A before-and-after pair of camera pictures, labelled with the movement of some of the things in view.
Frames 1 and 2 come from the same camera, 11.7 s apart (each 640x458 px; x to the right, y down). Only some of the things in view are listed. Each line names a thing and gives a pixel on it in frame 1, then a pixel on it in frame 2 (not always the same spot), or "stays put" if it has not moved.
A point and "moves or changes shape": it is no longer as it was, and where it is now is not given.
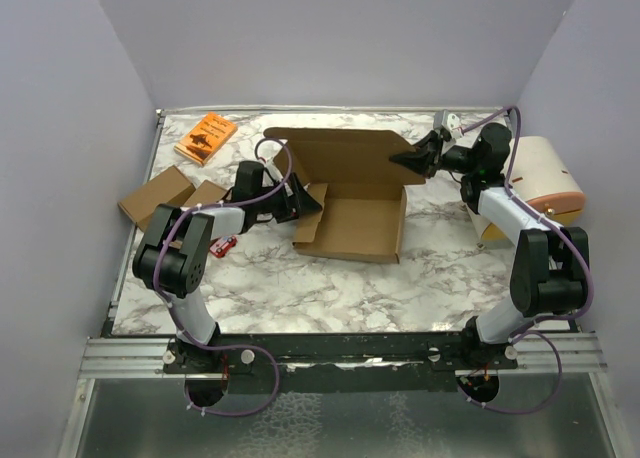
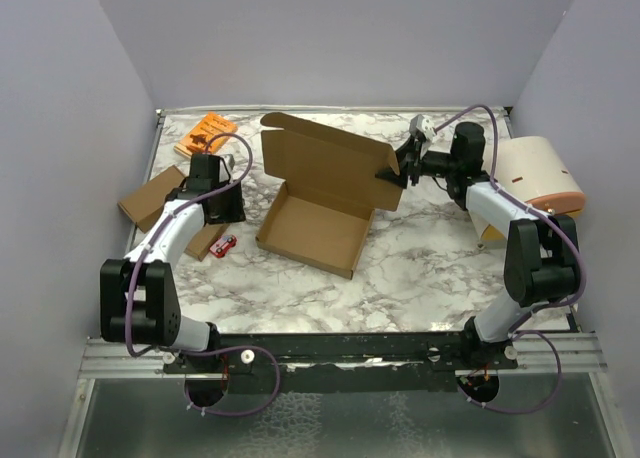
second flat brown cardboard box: x=171 y=187 stays put
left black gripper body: x=283 y=206 to x=229 y=206
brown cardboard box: x=362 y=190 moves or changes shape
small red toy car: x=221 y=246 stays put
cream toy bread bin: x=544 y=177 stays put
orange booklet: x=206 y=139 stays put
